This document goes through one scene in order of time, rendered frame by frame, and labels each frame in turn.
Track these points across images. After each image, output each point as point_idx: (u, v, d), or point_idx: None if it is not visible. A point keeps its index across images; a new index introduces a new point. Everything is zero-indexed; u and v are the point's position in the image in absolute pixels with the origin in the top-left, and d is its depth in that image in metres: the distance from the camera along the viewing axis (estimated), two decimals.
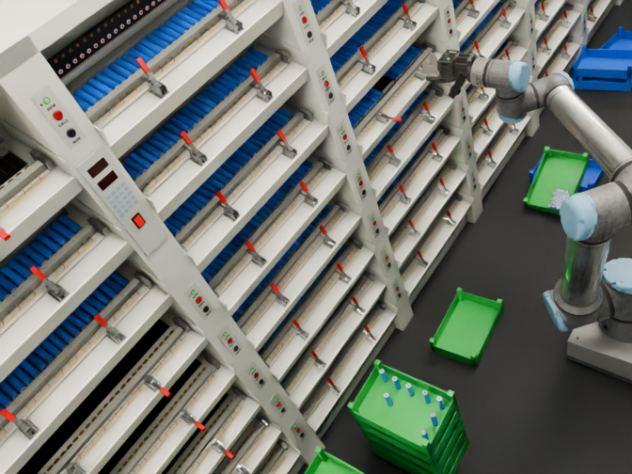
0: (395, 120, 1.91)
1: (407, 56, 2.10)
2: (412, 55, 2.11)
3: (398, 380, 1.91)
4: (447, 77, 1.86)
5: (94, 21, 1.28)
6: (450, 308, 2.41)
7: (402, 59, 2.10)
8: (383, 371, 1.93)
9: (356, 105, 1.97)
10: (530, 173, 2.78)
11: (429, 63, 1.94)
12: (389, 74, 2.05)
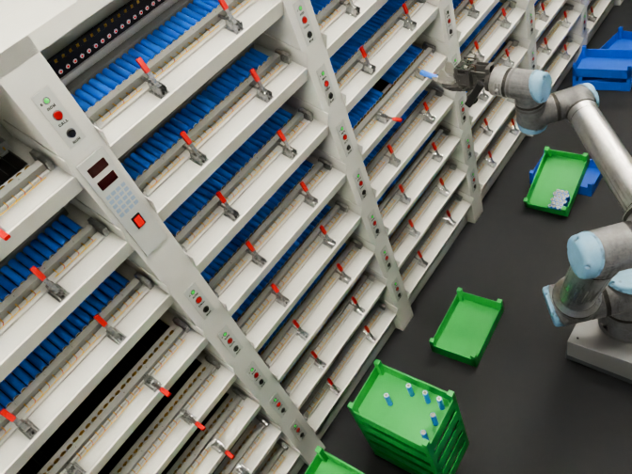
0: (395, 120, 1.91)
1: (407, 56, 2.10)
2: (412, 55, 2.11)
3: (387, 79, 2.04)
4: (464, 86, 1.79)
5: (94, 21, 1.28)
6: (450, 308, 2.41)
7: (402, 59, 2.10)
8: None
9: (356, 105, 1.97)
10: (530, 173, 2.78)
11: (444, 71, 1.86)
12: (389, 74, 2.05)
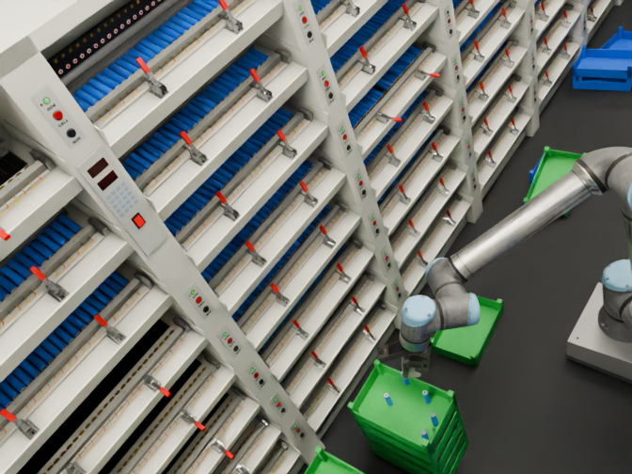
0: (395, 120, 1.91)
1: (407, 56, 2.10)
2: (412, 55, 2.11)
3: (387, 79, 2.04)
4: None
5: (94, 21, 1.28)
6: None
7: (402, 59, 2.10)
8: (391, 84, 2.03)
9: (356, 105, 1.97)
10: (530, 173, 2.78)
11: (408, 376, 1.78)
12: (389, 74, 2.05)
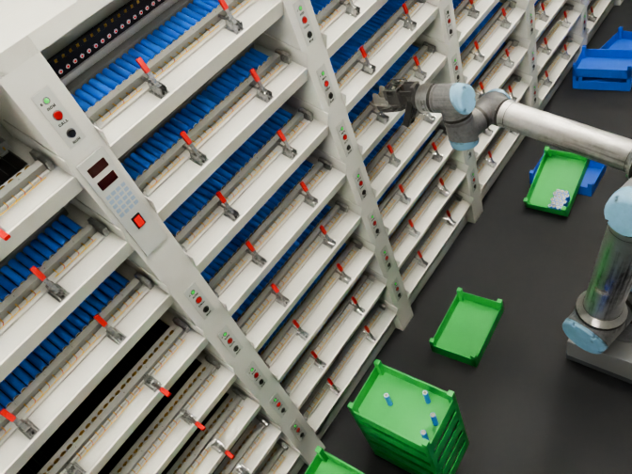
0: None
1: (403, 55, 2.11)
2: (408, 53, 2.11)
3: (384, 77, 2.05)
4: (395, 106, 1.82)
5: (94, 21, 1.28)
6: (450, 308, 2.41)
7: (399, 57, 2.10)
8: (388, 82, 2.04)
9: None
10: (530, 173, 2.78)
11: (380, 95, 1.90)
12: (386, 72, 2.06)
